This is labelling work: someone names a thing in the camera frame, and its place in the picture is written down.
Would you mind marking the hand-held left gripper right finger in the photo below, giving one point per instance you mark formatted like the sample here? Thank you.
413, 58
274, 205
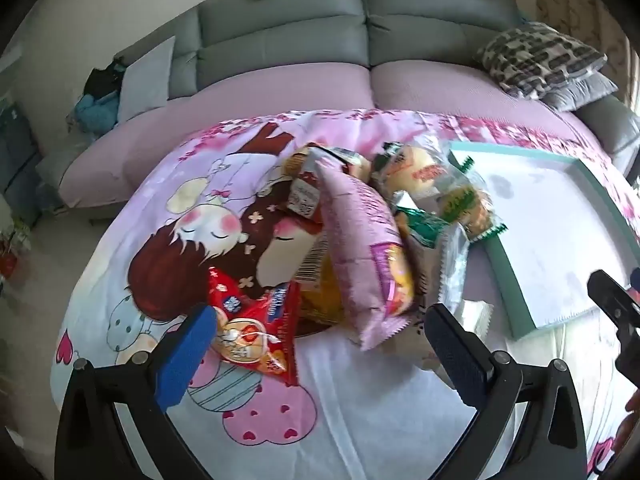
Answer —
452, 352

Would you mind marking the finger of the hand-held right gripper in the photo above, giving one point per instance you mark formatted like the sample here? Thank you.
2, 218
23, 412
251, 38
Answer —
607, 295
630, 355

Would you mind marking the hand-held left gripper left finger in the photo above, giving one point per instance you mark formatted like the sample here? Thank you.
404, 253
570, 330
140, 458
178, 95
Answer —
185, 360

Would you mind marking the white snack packet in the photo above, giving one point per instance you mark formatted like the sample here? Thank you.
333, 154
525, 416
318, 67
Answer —
452, 270

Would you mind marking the large red snack packet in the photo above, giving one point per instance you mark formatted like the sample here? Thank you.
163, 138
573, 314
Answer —
260, 320

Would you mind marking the white tray with teal rim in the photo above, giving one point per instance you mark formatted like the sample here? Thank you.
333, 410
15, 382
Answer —
540, 225

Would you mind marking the dark green snack packet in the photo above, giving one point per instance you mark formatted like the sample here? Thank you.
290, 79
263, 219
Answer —
422, 227

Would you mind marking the yellow snack packet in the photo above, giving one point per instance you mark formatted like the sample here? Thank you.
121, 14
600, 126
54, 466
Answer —
325, 305

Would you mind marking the pink snack packet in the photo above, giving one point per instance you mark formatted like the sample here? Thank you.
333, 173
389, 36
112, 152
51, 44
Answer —
360, 240

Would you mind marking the green print clear packet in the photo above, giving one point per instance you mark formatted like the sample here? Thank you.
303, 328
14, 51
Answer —
462, 205

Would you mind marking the clear bun packet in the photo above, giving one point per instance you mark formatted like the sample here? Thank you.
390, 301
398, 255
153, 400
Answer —
410, 172

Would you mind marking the small red snack packet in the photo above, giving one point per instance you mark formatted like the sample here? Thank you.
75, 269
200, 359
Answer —
305, 195

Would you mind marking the beige snack packet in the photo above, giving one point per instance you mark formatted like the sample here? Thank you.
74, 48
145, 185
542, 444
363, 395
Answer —
300, 160

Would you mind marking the small white wrapper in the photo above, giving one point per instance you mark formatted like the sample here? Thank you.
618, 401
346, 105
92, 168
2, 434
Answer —
475, 317

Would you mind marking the pink printed blanket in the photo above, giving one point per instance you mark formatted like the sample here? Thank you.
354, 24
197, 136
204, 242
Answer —
350, 410

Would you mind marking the grey satin cushion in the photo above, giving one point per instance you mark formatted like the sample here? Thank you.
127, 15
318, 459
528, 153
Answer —
585, 92

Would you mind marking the potted plant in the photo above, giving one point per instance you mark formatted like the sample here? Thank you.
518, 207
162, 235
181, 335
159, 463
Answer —
12, 250

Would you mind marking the black patterned cushion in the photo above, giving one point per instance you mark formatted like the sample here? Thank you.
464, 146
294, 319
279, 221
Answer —
540, 57

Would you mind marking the dark grey cabinet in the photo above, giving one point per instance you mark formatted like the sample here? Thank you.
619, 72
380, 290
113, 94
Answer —
17, 160

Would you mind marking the light grey cushion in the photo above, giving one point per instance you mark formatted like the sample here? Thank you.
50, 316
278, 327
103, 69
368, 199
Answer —
147, 80

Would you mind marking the dark garment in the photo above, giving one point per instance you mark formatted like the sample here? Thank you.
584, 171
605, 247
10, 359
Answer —
100, 85

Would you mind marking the pink sofa seat cover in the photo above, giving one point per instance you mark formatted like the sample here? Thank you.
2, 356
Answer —
280, 85

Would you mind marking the grey sofa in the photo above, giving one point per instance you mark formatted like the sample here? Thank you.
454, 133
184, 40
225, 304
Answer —
280, 25

